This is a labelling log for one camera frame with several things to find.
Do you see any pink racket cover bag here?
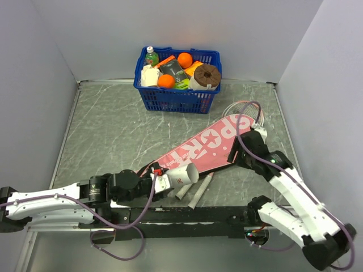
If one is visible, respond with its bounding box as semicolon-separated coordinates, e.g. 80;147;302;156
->
155;114;254;175

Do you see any white shuttlecock tube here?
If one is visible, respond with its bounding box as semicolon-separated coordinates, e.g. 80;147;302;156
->
110;163;200;209

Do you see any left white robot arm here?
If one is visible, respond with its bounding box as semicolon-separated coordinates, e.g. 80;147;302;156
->
1;169;172;233

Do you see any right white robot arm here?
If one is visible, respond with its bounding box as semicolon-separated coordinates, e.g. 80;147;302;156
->
227;129;357;271

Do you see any blue plastic basket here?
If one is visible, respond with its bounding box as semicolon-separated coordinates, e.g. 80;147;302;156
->
133;46;222;114

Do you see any orange snack packet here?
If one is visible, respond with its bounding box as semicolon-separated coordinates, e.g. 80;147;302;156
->
184;61;203;77

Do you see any orange fruit rear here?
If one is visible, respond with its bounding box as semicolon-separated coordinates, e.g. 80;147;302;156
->
178;52;193;69

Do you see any orange fruit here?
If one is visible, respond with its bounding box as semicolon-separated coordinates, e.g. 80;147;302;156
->
158;74;175;88
178;52;193;69

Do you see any orange fruit front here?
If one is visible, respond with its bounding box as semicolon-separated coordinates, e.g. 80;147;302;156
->
158;74;175;88

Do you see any black green box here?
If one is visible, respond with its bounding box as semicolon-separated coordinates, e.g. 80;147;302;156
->
159;59;189;90

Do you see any white crumpled paper bag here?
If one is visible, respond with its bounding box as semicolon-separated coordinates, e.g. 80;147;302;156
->
140;65;161;87

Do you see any orange carton box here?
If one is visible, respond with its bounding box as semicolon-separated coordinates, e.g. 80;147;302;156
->
154;56;175;69

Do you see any green drink bottle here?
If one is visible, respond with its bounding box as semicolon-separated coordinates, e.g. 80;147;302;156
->
145;46;159;67

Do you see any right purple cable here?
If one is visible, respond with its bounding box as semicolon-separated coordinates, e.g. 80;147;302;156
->
235;101;356;271

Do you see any purple cable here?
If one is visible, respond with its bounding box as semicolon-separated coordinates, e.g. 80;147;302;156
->
0;177;159;260
235;101;356;271

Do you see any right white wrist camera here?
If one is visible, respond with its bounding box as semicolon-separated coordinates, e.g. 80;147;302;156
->
252;124;268;143

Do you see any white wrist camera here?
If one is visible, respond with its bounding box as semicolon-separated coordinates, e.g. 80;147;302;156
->
150;167;173;198
252;124;268;143

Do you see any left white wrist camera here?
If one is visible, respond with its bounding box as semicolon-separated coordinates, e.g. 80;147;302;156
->
150;167;173;198

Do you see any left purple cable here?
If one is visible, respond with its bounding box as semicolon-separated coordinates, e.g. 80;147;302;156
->
0;177;159;260

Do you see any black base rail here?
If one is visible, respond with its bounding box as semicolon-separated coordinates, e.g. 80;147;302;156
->
78;205;284;241

